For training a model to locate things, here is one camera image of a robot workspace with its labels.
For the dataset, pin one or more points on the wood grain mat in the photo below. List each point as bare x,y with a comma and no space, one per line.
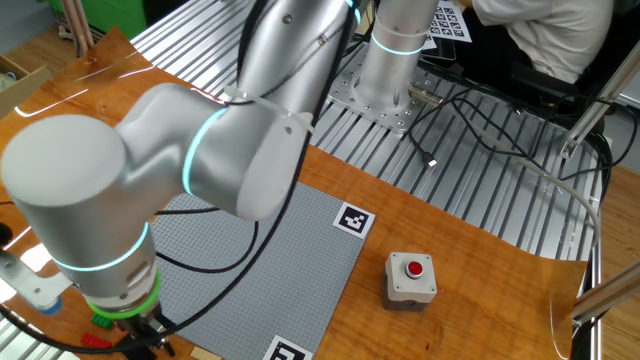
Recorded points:
450,240

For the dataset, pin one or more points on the green box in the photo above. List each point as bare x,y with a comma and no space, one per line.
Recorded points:
115,15

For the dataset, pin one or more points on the person in white shirt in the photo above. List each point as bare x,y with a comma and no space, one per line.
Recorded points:
555,40

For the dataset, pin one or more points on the aluminium profile bar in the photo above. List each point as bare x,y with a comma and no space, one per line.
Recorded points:
610,295

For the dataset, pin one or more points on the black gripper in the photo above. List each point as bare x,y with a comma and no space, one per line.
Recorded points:
145,327

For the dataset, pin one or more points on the fiducial marker with C pattern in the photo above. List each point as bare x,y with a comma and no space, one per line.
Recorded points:
287,351

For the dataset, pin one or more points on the black office chair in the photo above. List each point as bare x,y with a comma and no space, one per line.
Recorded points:
525,87

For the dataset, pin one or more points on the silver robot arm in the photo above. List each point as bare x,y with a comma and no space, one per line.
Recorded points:
75,200

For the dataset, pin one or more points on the printed marker calibration sheet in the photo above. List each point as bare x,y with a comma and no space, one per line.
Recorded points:
450,20

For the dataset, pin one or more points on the red Lego brick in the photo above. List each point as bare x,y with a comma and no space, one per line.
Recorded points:
95,341

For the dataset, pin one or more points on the tan Lego plate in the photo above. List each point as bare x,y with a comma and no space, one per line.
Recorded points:
204,354

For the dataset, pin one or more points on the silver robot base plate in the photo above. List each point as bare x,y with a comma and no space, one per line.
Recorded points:
350,102

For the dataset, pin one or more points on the green Lego brick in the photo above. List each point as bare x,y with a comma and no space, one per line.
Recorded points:
101,321

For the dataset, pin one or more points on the open cardboard box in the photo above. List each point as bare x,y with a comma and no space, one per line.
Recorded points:
22,85

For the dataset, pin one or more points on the aluminium frame post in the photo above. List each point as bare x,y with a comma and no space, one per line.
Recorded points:
590,115

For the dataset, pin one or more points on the grey box with red button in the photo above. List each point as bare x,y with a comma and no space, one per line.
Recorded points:
407,285

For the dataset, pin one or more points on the wooden stick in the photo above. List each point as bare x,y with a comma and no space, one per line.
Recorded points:
72,25
85,25

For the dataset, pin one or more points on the grey Lego baseplate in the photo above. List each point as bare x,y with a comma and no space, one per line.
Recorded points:
300,280

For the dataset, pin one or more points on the small black Lego brick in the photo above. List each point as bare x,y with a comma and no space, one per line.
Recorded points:
170,349

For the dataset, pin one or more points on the black white fiducial marker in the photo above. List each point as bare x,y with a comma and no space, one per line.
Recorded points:
353,220

